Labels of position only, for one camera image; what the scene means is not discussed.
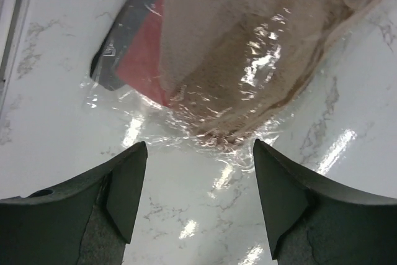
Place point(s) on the clear bag with beige bra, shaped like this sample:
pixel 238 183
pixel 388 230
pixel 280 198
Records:
pixel 228 66

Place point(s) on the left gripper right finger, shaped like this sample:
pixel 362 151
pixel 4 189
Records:
pixel 311 219

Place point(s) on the left aluminium frame post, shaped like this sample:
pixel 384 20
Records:
pixel 14 16

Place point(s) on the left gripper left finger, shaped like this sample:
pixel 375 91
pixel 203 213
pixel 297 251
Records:
pixel 88 219

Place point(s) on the clear bag with red bra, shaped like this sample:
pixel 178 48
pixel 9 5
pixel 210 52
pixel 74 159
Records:
pixel 125 70

